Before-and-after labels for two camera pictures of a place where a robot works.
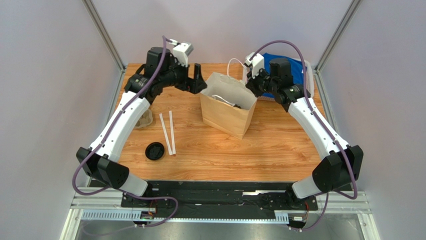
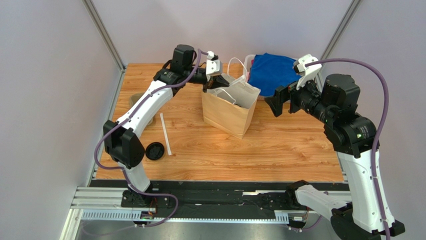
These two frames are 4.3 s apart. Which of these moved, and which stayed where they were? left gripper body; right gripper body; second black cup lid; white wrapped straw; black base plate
Moved: left gripper body; right gripper body
Stayed: second black cup lid; white wrapped straw; black base plate
